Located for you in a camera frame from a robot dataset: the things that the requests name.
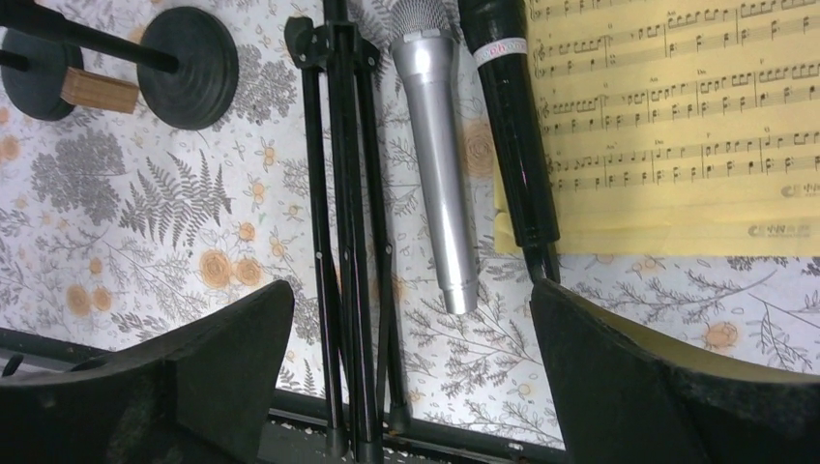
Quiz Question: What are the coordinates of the black microphone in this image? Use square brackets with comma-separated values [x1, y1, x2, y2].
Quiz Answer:
[457, 0, 561, 283]

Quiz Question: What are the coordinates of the black microphone stand base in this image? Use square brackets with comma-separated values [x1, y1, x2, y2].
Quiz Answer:
[1, 1, 239, 131]
[1, 29, 84, 122]

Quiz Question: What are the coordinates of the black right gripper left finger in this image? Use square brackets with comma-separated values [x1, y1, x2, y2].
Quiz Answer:
[1, 280, 294, 463]

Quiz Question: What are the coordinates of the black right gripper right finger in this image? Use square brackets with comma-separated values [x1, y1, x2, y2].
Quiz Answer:
[531, 279, 819, 463]

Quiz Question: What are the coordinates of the black tripod music stand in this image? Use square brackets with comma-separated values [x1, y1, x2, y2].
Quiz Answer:
[284, 1, 411, 463]

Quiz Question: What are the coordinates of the silver grey microphone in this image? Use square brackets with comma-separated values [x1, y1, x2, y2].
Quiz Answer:
[390, 1, 478, 315]

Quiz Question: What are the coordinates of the small wooden block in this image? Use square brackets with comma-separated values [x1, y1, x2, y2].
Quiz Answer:
[60, 68, 139, 114]

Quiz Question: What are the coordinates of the yellow sheet music page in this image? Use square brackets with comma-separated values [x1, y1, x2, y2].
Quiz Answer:
[524, 1, 819, 256]

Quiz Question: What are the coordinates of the floral patterned table cloth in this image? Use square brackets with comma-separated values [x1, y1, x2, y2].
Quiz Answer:
[1, 1, 819, 449]

